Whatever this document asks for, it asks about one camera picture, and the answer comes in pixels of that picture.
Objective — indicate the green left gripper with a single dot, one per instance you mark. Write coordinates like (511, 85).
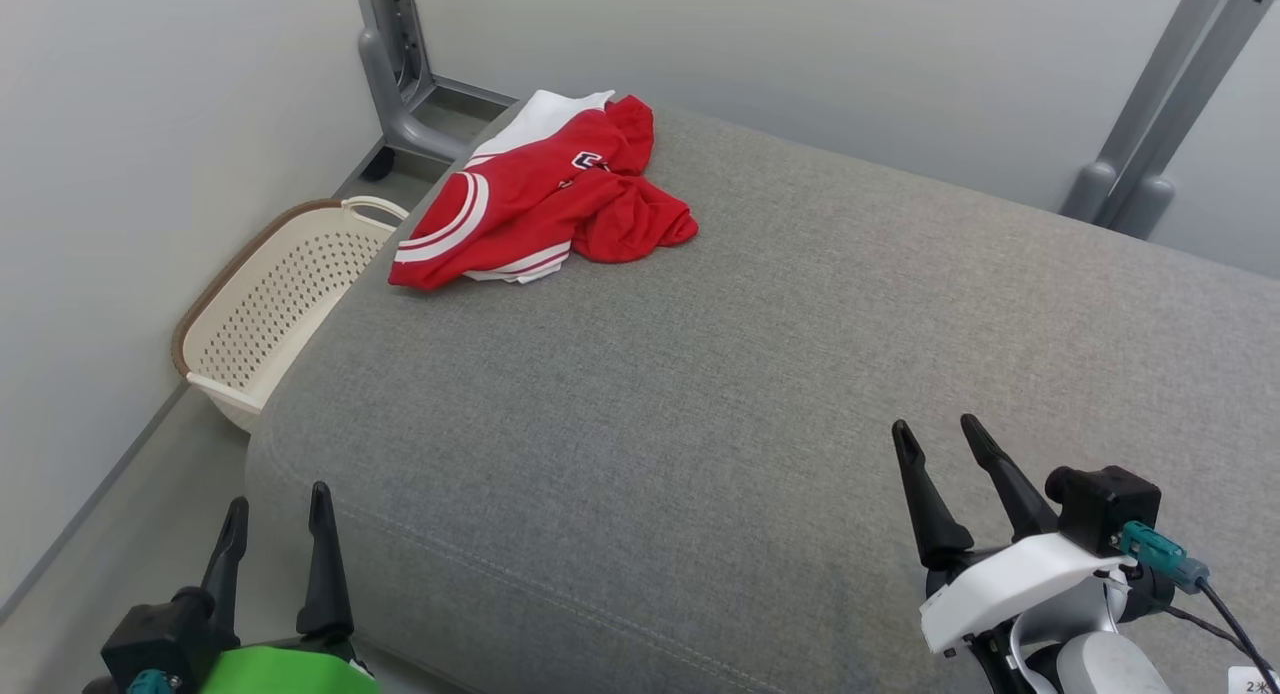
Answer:
(290, 674)

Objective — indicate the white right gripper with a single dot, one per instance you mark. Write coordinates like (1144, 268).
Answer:
(1010, 579)

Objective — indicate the red and white basketball jersey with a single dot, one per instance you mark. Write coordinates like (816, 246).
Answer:
(520, 204)

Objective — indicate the cream perforated laundry basket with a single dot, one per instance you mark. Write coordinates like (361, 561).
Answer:
(270, 314)

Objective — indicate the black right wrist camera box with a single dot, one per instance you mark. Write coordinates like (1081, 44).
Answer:
(1105, 509)

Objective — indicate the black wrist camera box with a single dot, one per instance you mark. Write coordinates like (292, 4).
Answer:
(1105, 509)
(155, 634)

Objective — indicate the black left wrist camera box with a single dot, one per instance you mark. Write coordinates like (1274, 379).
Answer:
(155, 634)

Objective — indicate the teal left camera connector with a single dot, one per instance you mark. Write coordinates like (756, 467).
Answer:
(150, 682)

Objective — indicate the teal camera connector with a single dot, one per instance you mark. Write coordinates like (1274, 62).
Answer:
(150, 682)
(1160, 554)

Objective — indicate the teal right camera connector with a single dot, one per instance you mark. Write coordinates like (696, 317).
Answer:
(1160, 554)

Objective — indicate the grey metal partition post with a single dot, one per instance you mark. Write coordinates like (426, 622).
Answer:
(1150, 134)
(400, 74)

